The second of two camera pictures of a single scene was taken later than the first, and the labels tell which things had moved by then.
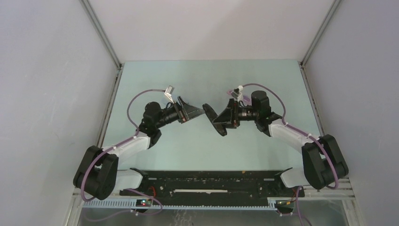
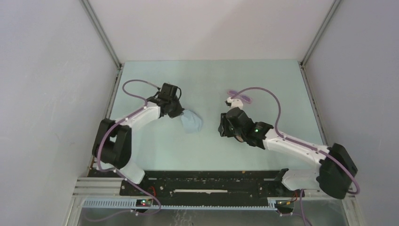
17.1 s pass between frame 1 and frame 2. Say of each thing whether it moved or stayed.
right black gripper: moved
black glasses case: moved
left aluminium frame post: stayed
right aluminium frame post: stayed
